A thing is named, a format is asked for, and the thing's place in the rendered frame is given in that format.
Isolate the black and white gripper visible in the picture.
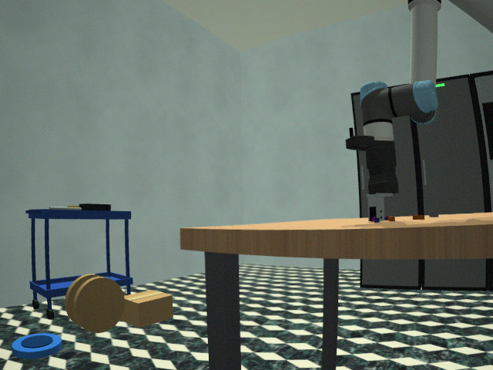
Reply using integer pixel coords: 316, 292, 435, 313
346, 122, 398, 221

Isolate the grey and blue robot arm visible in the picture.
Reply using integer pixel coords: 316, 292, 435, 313
360, 0, 493, 126

